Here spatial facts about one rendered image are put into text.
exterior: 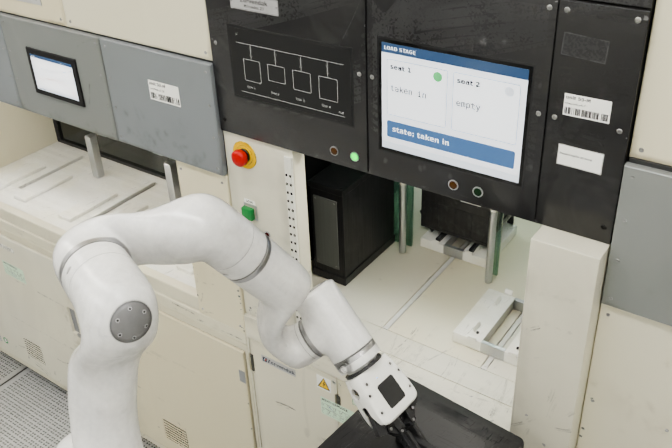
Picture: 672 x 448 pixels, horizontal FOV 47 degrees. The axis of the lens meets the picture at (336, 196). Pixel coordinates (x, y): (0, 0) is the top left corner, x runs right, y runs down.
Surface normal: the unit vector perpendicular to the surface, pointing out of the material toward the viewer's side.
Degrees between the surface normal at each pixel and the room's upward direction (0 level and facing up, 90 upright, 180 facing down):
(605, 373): 90
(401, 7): 90
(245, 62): 90
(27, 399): 0
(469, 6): 90
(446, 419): 7
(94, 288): 30
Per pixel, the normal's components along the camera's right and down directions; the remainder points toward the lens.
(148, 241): -0.37, 0.57
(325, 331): -0.32, 0.17
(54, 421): -0.04, -0.86
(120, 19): -0.57, 0.44
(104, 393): 0.29, 0.44
